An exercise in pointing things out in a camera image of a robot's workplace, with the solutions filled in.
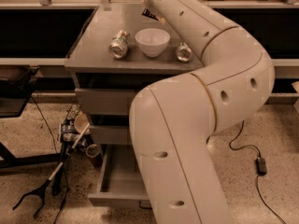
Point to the left green soda can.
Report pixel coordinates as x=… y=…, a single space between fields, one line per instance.
x=119 y=44

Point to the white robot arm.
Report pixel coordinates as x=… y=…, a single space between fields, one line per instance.
x=171 y=120

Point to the right green soda can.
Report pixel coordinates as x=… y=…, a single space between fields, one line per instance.
x=183 y=52

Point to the grey top drawer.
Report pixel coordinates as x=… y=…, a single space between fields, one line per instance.
x=105 y=101

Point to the tan paper bowl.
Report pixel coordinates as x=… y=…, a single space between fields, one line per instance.
x=81 y=121

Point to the grey bottom drawer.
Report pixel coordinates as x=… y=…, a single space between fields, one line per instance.
x=120 y=184

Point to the black stand left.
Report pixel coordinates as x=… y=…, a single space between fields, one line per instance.
x=17 y=84

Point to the green soda can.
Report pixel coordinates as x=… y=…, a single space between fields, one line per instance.
x=119 y=44
x=183 y=52

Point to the brown paper cup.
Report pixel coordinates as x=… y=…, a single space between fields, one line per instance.
x=93 y=153

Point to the white bowl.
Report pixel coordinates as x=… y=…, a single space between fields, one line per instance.
x=152 y=41

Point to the black power adapter with cable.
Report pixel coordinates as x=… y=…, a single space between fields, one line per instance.
x=261 y=170

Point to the grey drawer cabinet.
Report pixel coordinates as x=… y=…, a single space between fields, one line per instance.
x=109 y=69

